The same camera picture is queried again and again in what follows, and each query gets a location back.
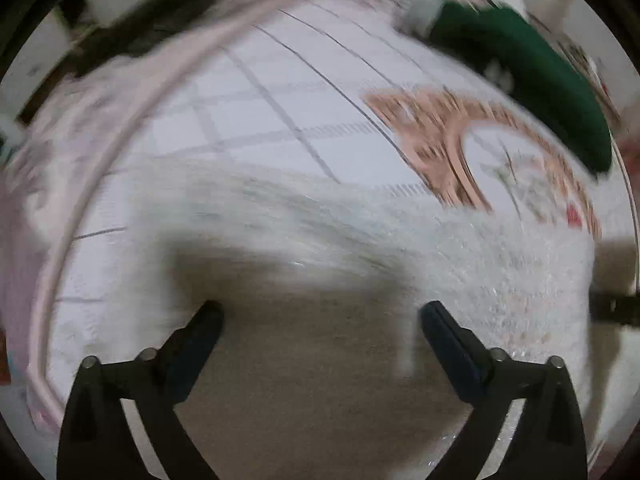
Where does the white quilted mat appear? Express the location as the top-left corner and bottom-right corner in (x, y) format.
(25, 0), (640, 431)

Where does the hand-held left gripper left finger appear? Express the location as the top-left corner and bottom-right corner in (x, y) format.
(56, 300), (224, 480)

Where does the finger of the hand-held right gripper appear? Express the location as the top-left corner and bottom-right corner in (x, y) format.
(589, 290), (640, 330)

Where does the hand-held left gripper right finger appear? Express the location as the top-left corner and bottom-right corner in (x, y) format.
(420, 301), (589, 480)

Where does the folded green garment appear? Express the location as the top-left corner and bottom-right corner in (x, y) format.
(395, 0), (615, 178)

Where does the white fuzzy jacket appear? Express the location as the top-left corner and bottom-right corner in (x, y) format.
(75, 160), (601, 480)

